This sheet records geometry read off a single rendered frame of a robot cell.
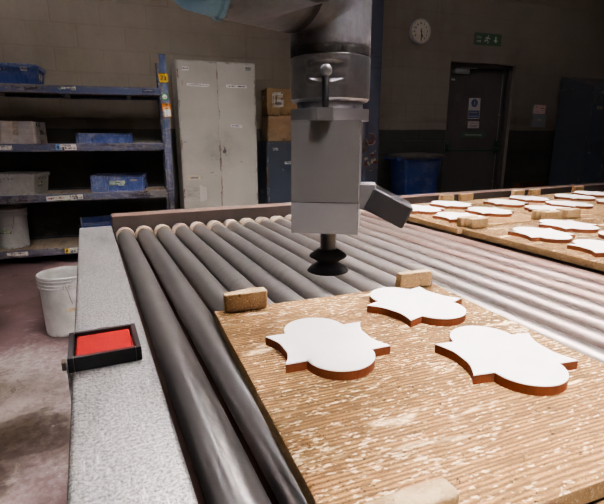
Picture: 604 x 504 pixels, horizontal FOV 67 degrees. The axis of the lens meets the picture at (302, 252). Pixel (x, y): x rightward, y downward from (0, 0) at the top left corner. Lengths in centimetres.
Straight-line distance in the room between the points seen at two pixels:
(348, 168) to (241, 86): 465
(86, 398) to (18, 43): 520
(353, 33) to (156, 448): 39
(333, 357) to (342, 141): 21
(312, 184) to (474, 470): 26
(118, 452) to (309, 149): 30
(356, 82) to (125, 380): 38
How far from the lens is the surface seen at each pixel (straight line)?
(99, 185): 491
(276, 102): 527
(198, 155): 495
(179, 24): 560
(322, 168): 43
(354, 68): 44
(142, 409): 48
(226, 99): 501
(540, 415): 46
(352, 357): 48
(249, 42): 570
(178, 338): 60
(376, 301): 64
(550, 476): 39
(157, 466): 41
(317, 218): 43
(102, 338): 61
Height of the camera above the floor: 116
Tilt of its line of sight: 14 degrees down
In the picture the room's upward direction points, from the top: straight up
